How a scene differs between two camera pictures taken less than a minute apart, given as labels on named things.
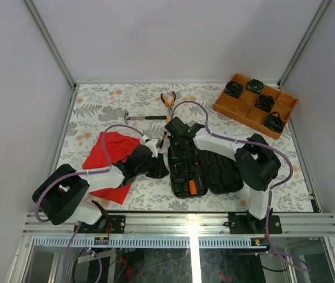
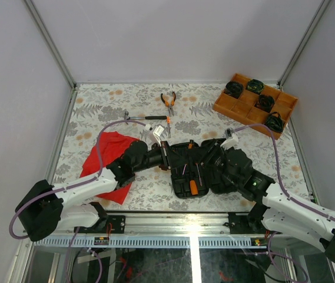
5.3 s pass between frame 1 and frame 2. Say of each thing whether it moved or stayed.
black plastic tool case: stayed
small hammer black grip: stayed
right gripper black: moved
